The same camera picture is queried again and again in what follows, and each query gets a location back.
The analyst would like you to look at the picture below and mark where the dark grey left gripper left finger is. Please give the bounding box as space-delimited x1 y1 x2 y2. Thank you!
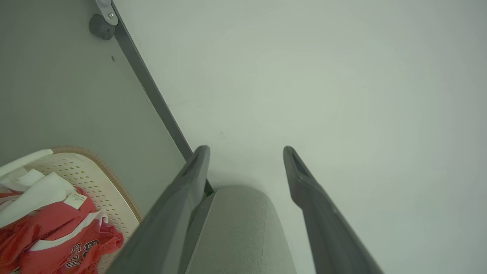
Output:
107 145 211 274

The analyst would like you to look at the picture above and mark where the red garment with white trim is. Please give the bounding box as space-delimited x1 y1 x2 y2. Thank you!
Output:
0 186 98 274

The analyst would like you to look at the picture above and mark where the grey metal frame bar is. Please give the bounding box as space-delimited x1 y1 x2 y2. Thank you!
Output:
95 0 119 26

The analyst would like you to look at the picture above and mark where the cream perforated laundry basket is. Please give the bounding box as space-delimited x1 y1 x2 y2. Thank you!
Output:
0 146 143 274

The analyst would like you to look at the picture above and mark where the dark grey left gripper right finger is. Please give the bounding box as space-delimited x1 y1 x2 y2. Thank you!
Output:
283 146 384 274

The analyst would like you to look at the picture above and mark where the white cloth garment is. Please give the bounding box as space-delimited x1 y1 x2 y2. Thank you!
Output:
0 169 77 229

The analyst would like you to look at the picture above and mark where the dark wall baseboard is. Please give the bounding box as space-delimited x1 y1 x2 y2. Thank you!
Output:
110 0 214 197

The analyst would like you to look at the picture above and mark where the dark round frame foot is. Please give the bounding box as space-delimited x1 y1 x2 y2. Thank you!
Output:
89 14 115 41

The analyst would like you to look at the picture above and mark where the red jersey with black lettering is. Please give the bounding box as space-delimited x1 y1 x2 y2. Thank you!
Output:
19 221 124 274

